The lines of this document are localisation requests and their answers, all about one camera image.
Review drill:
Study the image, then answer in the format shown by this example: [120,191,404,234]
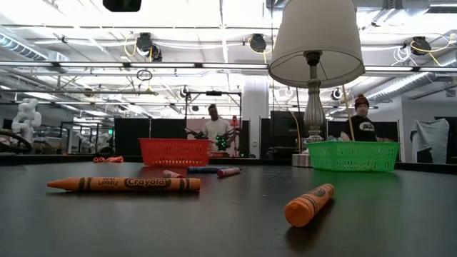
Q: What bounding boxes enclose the orange crayon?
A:
[283,183,336,228]
[46,176,201,193]

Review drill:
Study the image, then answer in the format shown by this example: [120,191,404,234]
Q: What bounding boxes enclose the blue crayon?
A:
[186,166,233,175]

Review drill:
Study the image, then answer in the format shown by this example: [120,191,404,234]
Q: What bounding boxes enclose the long ceiling light bar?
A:
[0,61,269,70]
[363,65,457,73]

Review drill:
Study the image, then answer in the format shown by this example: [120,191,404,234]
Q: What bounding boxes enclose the black partition panel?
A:
[326,120,400,143]
[114,117,186,156]

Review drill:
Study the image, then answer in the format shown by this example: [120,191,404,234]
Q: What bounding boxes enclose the red plastic basket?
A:
[137,137,214,168]

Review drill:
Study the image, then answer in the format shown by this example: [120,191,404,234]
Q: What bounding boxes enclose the person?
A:
[201,104,235,154]
[339,94,378,143]

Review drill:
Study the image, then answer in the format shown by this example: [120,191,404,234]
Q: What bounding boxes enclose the white pillar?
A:
[242,76,271,158]

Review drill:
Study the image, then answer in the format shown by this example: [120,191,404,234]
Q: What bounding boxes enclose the white shade table lamp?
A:
[267,0,366,168]

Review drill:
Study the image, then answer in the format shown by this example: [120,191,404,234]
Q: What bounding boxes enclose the black screen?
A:
[270,110,306,138]

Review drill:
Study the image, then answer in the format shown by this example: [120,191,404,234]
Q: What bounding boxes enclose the green plastic basket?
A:
[306,140,401,173]

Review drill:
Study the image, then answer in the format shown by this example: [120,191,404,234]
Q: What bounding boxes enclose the grey cloth cover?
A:
[409,118,451,164]

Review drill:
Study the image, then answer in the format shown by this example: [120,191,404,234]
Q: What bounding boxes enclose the silver ceiling duct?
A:
[0,31,49,61]
[351,59,457,106]

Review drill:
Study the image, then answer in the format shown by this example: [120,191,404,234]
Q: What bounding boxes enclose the black background frame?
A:
[184,91,243,158]

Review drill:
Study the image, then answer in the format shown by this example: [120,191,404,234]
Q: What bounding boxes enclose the black framed robot enclosure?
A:
[59,121,116,155]

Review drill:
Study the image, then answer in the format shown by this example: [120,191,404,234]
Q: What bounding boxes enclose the black curved hose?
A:
[0,128,34,155]

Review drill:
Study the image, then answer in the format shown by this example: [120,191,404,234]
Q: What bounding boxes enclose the black aluminium rig frame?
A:
[0,152,457,173]

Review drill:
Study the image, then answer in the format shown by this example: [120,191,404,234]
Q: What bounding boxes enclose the yellow hanging power cord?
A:
[289,110,301,153]
[341,84,356,142]

